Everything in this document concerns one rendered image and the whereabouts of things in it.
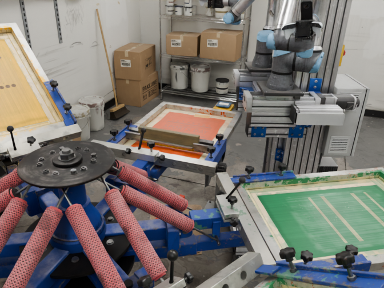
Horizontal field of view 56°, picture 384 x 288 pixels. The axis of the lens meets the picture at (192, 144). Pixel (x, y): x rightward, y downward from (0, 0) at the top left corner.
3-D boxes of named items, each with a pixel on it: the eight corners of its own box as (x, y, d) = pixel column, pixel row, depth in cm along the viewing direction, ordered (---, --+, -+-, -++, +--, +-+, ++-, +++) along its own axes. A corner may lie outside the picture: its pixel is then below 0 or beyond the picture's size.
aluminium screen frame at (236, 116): (163, 106, 262) (163, 101, 260) (242, 118, 246) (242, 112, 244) (106, 153, 195) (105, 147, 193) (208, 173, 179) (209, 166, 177)
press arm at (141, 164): (143, 162, 179) (142, 153, 177) (154, 164, 177) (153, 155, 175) (126, 179, 164) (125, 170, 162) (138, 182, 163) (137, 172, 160)
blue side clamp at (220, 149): (217, 148, 206) (218, 137, 203) (226, 150, 205) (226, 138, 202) (201, 173, 181) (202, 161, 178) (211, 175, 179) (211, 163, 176)
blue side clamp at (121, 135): (130, 133, 222) (130, 122, 219) (138, 134, 220) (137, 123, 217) (104, 154, 196) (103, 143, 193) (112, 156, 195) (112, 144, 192)
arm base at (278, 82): (288, 83, 215) (291, 67, 211) (296, 91, 202) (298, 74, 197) (263, 83, 215) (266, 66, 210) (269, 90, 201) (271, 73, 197)
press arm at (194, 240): (372, 223, 159) (375, 212, 157) (380, 232, 154) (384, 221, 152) (84, 257, 137) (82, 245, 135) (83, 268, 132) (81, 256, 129)
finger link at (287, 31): (282, 41, 144) (298, 38, 148) (282, 26, 141) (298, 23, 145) (276, 41, 146) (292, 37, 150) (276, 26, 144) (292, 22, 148)
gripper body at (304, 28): (312, 41, 146) (315, 36, 156) (313, 19, 143) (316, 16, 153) (293, 42, 149) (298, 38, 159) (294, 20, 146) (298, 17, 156)
